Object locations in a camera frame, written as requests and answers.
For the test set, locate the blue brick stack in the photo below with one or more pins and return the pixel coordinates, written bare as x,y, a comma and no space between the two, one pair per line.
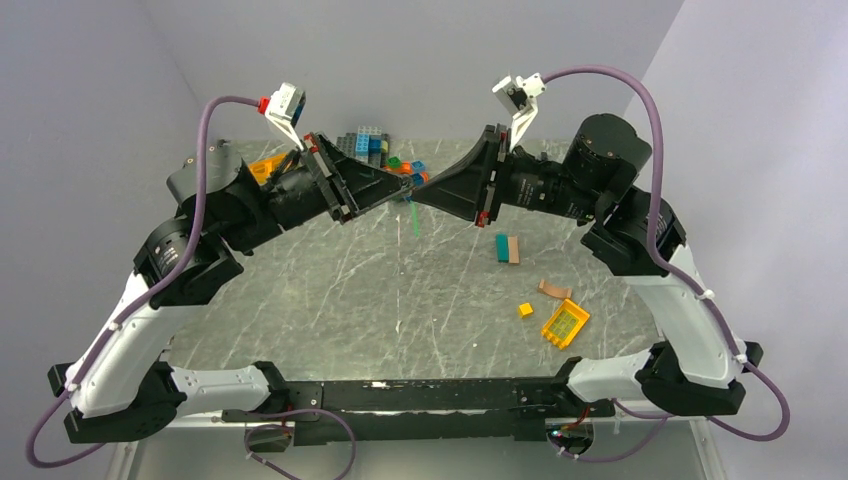
371,145

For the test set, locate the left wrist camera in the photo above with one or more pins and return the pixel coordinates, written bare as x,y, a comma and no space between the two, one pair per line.
282,109

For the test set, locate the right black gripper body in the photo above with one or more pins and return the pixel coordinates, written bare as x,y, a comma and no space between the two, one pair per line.
500,157

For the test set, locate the colourful brick cluster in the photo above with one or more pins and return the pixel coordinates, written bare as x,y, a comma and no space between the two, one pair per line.
416,170

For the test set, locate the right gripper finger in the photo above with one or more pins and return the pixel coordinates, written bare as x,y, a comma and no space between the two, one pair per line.
464,178
466,207

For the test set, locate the green key tag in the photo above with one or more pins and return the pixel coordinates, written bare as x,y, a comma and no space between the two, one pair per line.
415,221

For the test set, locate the teal and tan brick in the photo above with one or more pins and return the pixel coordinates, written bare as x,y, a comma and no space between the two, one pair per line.
507,249

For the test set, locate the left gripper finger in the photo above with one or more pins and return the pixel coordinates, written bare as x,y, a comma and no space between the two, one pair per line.
367,196
355,171

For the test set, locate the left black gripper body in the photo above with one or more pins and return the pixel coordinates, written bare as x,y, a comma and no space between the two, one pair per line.
322,174

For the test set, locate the dark grey brick baseplate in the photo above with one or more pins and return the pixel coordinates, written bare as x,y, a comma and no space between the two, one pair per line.
345,144

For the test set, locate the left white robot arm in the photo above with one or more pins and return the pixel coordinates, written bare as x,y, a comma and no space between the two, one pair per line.
121,390

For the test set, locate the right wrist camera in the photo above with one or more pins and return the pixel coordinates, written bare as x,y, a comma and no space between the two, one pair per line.
519,96

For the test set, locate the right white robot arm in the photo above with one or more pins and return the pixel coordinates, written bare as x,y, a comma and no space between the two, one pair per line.
693,370

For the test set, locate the orange yellow triangle brick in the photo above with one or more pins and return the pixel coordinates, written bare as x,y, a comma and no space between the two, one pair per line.
266,169

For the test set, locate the small yellow brick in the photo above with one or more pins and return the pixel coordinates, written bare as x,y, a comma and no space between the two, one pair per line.
525,310

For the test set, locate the tan curved brick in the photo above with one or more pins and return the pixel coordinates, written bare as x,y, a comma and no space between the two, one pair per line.
553,291

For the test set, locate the black base frame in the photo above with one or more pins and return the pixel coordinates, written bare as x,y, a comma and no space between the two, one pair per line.
520,408

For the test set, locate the yellow window brick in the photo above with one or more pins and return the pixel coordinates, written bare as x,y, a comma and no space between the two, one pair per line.
565,324

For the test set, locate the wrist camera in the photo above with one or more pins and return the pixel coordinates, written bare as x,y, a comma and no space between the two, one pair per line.
282,109
519,96

